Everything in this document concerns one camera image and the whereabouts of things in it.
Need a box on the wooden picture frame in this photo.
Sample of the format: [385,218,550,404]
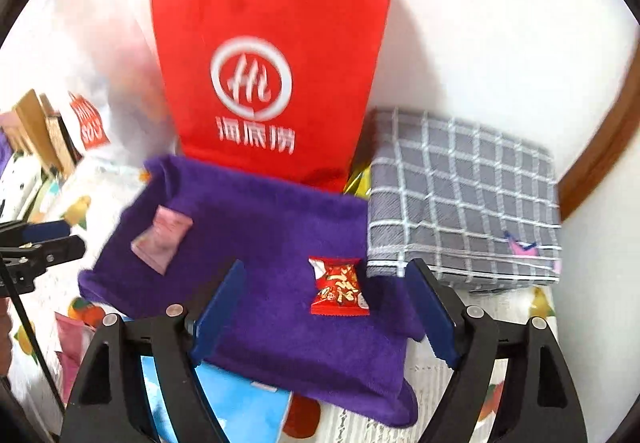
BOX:
[12,89,81,178]

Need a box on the yellow and pink snack packet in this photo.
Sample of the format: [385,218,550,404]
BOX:
[54,312,96,404]

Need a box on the grey checked cloth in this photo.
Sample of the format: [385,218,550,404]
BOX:
[366,107,562,294]

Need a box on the white spotted box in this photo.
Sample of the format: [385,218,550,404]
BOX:
[0,158,51,221]

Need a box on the brown wooden door frame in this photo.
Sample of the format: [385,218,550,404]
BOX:
[557,23,640,224]

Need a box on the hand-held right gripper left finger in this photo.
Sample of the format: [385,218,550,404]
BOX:
[60,259,248,443]

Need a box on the red paper bag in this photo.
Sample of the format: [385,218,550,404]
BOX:
[150,0,398,194]

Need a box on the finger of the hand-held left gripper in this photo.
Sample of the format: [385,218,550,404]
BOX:
[0,235,87,296]
[0,220,71,244]

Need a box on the white plastic shopping bag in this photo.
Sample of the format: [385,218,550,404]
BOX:
[30,0,176,168]

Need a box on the red snack packet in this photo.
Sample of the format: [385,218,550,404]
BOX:
[307,255,371,317]

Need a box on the small pink snack packet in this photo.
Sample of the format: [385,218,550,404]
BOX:
[131,205,194,276]

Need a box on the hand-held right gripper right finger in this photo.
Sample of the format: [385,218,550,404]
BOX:
[404,258,588,443]

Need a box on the purple towel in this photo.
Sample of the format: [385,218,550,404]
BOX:
[77,154,426,429]

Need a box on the fruit print table cover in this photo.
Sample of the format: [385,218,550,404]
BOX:
[0,148,566,443]

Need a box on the black cable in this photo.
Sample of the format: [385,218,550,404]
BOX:
[0,265,67,411]

